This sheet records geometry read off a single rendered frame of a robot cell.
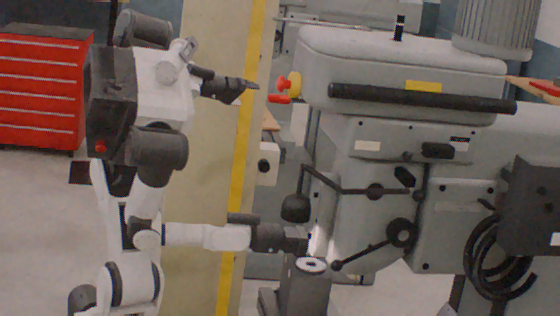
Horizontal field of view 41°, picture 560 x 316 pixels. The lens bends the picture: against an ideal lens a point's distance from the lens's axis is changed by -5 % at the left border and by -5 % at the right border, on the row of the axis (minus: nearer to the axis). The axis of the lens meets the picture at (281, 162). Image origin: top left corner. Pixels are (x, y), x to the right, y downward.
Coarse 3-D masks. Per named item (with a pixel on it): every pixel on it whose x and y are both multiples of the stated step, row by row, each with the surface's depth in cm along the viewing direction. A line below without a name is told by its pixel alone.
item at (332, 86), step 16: (336, 96) 164; (352, 96) 165; (368, 96) 165; (384, 96) 166; (400, 96) 167; (416, 96) 168; (432, 96) 169; (448, 96) 170; (464, 96) 171; (496, 112) 173; (512, 112) 174
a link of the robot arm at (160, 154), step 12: (144, 132) 197; (144, 144) 195; (156, 144) 196; (168, 144) 197; (180, 144) 199; (144, 156) 195; (156, 156) 196; (168, 156) 197; (180, 156) 199; (144, 168) 201; (156, 168) 199; (168, 168) 200; (144, 180) 202; (156, 180) 201; (168, 180) 205
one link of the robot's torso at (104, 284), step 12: (156, 264) 241; (108, 276) 230; (108, 288) 230; (108, 300) 231; (156, 300) 242; (108, 312) 234; (120, 312) 237; (132, 312) 239; (144, 312) 241; (156, 312) 244
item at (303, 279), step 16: (288, 256) 237; (304, 256) 236; (288, 272) 233; (304, 272) 227; (320, 272) 228; (288, 288) 230; (304, 288) 226; (320, 288) 227; (288, 304) 228; (304, 304) 228; (320, 304) 229
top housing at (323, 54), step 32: (320, 32) 174; (352, 32) 181; (384, 32) 189; (320, 64) 167; (352, 64) 166; (384, 64) 168; (416, 64) 169; (448, 64) 171; (480, 64) 173; (320, 96) 169; (480, 96) 175
